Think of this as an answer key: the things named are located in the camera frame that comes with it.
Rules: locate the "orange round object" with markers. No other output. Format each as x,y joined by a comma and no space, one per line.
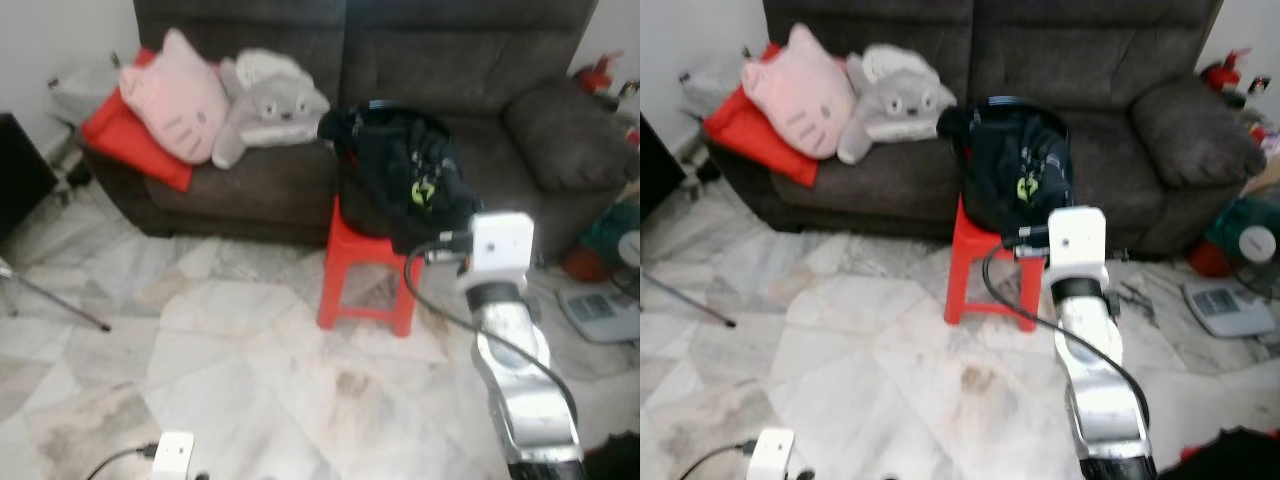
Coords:
580,262
1205,262

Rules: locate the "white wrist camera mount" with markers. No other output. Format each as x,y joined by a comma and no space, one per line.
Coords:
772,452
500,245
1078,240
172,455

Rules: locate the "black shirt with green print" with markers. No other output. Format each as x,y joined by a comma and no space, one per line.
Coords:
1010,165
400,170

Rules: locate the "grey cat plush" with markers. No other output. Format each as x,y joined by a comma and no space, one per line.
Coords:
895,105
265,110

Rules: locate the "dark grey sofa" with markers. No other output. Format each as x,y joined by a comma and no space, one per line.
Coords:
450,60
1080,60

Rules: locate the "grey bathroom scale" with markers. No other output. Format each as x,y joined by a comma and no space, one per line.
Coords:
600,310
1230,305

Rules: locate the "light grey bag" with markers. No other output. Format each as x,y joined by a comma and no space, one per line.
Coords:
712,90
85,95

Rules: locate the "red cushion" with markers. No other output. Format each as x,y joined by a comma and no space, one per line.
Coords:
120,135
745,130

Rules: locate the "pink cat pillow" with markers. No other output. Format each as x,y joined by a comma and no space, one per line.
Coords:
800,95
175,100

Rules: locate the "red plastic stool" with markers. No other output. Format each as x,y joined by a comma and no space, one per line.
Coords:
975,260
365,255

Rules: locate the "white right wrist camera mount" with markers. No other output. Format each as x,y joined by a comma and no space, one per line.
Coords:
500,245
1078,240

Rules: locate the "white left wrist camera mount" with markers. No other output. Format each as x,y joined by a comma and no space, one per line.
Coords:
172,455
772,452

